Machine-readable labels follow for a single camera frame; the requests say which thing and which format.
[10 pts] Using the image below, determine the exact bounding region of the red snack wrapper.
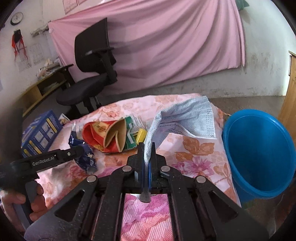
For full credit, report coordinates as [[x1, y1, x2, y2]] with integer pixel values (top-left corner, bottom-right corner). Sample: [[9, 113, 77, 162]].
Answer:
[[82, 118, 127, 154]]

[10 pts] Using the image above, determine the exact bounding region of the blue crumpled wrapper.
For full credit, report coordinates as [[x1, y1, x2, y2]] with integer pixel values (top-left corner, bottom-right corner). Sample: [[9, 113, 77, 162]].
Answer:
[[68, 131, 97, 175]]

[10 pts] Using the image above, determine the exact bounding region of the green white paper packet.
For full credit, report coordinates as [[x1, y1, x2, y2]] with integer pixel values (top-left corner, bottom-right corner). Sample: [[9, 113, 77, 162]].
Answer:
[[123, 115, 150, 151]]

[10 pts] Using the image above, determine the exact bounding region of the floral pink tablecloth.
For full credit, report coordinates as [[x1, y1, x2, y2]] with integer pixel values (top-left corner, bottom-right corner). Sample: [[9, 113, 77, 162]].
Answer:
[[34, 93, 241, 241]]

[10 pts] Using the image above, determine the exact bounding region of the wooden low shelf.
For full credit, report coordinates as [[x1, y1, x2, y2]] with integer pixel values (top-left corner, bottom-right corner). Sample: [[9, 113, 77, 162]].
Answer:
[[16, 64, 75, 118]]

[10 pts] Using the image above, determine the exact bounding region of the pink hanging sheet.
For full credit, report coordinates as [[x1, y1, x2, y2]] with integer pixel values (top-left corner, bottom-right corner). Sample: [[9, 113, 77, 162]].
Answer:
[[49, 1, 245, 94]]

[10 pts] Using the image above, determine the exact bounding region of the blue product box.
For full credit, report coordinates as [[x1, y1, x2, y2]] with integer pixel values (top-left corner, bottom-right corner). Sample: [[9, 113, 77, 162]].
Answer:
[[21, 110, 62, 158]]

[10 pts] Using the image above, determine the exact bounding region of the left hand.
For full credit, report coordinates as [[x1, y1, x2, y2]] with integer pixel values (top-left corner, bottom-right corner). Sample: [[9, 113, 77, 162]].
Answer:
[[0, 182, 48, 232]]

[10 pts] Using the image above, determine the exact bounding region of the red hanging tassel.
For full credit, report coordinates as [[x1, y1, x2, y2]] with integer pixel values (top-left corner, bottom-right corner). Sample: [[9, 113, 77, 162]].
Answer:
[[11, 29, 30, 66]]

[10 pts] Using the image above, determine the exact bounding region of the blue plastic bucket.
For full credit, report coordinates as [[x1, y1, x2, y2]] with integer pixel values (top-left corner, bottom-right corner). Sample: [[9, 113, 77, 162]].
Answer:
[[222, 109, 295, 203]]

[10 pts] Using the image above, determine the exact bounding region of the round wall clock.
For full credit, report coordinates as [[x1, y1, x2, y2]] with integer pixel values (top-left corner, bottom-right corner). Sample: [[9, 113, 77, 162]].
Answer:
[[10, 12, 23, 26]]

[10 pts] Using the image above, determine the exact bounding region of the black office chair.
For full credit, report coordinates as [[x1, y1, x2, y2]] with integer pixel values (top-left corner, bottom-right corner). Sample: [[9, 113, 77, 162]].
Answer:
[[56, 18, 117, 113]]

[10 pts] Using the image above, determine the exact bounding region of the yellow small wrapper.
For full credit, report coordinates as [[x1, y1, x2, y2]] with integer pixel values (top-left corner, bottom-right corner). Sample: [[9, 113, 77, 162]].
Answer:
[[135, 128, 147, 145]]

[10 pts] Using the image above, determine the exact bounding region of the wooden cabinet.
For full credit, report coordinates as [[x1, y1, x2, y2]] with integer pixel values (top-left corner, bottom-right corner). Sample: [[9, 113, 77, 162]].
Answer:
[[278, 51, 296, 144]]

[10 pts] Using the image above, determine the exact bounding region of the blue face mask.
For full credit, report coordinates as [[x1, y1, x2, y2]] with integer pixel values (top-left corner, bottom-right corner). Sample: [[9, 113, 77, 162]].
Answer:
[[144, 96, 216, 164]]

